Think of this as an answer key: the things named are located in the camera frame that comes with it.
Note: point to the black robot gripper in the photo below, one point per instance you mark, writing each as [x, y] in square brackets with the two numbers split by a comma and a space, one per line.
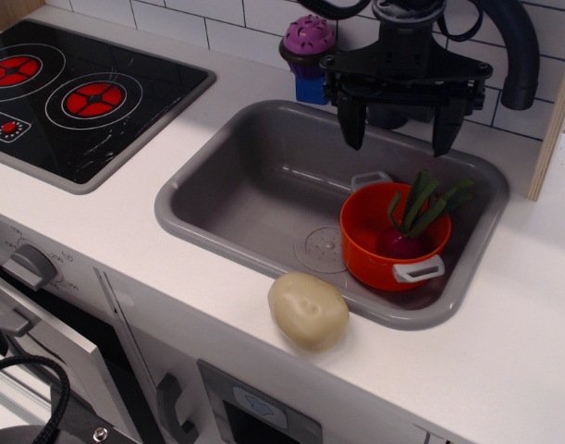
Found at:
[405, 67]

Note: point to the purple toy beet green leaves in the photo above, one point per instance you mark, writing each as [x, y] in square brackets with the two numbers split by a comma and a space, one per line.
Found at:
[405, 238]

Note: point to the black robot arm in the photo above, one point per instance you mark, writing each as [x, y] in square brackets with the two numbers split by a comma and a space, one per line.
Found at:
[405, 68]

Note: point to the grey plastic sink basin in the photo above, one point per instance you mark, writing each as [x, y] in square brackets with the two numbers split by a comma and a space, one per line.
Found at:
[267, 189]

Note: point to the dark grey toy faucet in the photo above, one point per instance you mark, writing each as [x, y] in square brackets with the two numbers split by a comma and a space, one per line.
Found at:
[516, 30]

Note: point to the light wooden side panel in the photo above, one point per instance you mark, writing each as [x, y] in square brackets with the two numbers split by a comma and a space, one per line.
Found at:
[549, 144]

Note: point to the beige toy potato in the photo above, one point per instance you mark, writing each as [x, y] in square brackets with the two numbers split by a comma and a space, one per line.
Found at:
[308, 311]

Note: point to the black toy stove top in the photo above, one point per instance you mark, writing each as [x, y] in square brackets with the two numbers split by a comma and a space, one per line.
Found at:
[74, 109]

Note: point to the grey oven knob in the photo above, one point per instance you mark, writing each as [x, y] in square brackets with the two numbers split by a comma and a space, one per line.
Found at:
[30, 266]

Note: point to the toy oven door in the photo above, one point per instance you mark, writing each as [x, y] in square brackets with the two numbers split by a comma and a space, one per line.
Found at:
[90, 379]

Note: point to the orange toy pot grey handles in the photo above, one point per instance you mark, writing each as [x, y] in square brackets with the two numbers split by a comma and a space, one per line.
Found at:
[363, 217]

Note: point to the grey cabinet door handle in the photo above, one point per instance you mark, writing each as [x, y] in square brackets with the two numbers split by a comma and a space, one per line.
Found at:
[168, 392]

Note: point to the grey oven door handle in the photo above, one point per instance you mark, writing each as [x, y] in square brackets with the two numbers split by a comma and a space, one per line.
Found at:
[15, 319]

